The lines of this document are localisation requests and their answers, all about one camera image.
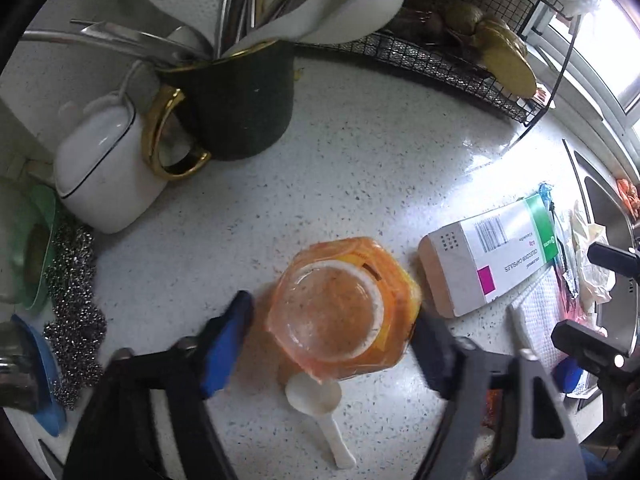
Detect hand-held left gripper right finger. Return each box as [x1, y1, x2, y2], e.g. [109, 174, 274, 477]
[410, 310, 586, 480]

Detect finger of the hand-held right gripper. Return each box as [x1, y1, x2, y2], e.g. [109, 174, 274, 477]
[550, 320, 640, 396]
[587, 242, 640, 278]

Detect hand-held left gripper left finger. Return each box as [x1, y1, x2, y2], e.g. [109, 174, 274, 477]
[62, 290, 256, 480]

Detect blue round lid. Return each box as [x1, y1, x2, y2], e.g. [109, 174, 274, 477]
[554, 357, 587, 397]

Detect white textured cloth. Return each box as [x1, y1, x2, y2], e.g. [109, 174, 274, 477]
[507, 272, 568, 373]

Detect orange plastic jar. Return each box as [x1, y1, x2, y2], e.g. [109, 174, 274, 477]
[265, 236, 423, 381]

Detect pink plastic wrapper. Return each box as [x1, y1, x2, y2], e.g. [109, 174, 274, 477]
[561, 270, 606, 332]

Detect stainless steel sink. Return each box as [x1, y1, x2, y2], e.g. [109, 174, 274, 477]
[562, 137, 640, 361]

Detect orange mesh scrubber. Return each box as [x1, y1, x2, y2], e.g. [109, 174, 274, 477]
[616, 177, 640, 219]

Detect white plastic scoop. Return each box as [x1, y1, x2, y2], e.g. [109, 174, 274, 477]
[285, 374, 357, 471]

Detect white and green medicine box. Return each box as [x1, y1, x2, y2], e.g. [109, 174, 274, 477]
[417, 194, 560, 319]

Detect steel wool scrubber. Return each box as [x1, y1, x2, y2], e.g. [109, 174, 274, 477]
[44, 222, 108, 411]

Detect blue tray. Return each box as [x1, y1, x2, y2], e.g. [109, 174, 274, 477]
[10, 314, 68, 436]

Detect white ceramic lidded jar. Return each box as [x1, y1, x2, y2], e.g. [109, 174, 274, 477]
[54, 60, 171, 235]

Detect window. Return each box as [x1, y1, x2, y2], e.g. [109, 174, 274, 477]
[547, 0, 640, 128]

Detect glass carafe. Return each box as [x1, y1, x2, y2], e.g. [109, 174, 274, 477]
[0, 182, 63, 311]

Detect bundle of steel cutlery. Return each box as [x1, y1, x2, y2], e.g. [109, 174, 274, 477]
[215, 0, 331, 58]

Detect dark mug with gold handle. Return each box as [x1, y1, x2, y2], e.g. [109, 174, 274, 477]
[141, 40, 296, 181]

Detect black wire rack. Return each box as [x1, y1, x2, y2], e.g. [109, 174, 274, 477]
[295, 0, 583, 126]

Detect steel ladle handles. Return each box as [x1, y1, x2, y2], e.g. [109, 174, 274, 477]
[20, 19, 203, 68]

